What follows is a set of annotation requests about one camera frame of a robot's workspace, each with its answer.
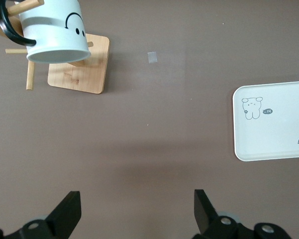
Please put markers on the white smiley mug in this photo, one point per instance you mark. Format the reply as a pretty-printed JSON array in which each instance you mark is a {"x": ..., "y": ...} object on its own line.
[{"x": 52, "y": 30}]

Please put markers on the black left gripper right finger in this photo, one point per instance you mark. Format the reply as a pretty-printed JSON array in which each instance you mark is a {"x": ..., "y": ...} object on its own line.
[{"x": 209, "y": 224}]

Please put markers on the grey tape piece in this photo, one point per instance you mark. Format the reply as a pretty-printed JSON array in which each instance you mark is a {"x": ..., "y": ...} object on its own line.
[{"x": 152, "y": 57}]

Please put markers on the wooden cup rack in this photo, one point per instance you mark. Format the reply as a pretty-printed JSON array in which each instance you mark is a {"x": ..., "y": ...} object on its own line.
[{"x": 79, "y": 74}]

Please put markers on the cream rabbit print tray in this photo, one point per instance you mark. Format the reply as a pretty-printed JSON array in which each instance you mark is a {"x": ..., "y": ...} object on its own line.
[{"x": 271, "y": 129}]

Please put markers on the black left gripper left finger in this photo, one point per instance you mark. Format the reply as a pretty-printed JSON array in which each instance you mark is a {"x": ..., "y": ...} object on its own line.
[{"x": 62, "y": 219}]

